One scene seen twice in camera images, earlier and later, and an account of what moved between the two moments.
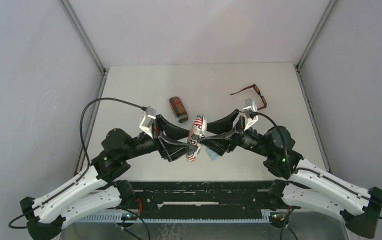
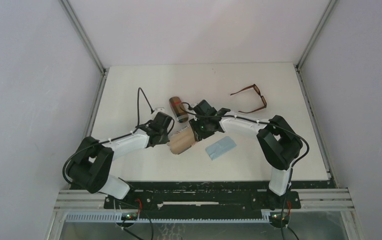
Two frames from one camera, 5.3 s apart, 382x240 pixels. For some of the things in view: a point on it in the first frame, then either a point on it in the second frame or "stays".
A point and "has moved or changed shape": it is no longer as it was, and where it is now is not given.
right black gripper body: x=239 y=132 to x=197 y=126
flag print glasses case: x=198 y=131 has moved or changed shape
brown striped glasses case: x=179 y=109 stays
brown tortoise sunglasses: x=258 y=91 stays
